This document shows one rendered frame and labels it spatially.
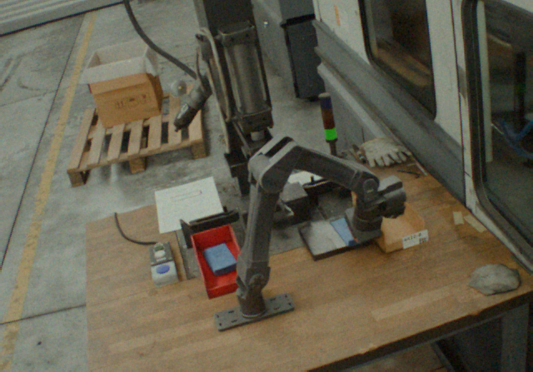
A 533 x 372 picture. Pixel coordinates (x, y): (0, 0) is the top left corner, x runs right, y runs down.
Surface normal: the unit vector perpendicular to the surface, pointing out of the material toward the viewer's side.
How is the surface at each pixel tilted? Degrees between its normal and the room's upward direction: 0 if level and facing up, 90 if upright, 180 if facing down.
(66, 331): 0
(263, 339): 0
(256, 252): 81
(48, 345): 0
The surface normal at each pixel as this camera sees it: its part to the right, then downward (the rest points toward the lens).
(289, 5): 0.18, 0.43
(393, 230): -0.18, -0.87
